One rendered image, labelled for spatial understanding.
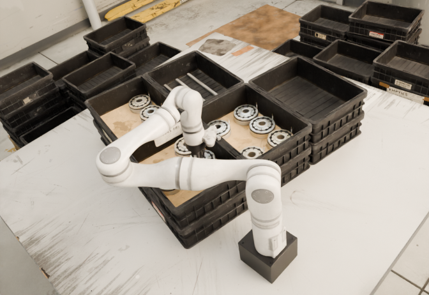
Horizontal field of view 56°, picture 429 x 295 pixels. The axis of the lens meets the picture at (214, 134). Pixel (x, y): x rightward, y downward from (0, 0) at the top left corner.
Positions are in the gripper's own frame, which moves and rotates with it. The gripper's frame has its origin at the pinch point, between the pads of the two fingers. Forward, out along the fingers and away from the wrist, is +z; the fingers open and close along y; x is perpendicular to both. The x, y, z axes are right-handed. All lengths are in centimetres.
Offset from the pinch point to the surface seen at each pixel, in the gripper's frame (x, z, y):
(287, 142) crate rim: 31.6, -7.5, -4.8
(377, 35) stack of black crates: 89, 33, -151
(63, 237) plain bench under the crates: -52, 15, 23
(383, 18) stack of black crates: 97, 35, -178
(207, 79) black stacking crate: -7, 2, -61
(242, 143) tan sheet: 13.9, 2.3, -14.9
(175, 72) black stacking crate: -23, -2, -62
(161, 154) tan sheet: -17.9, 2.3, -8.4
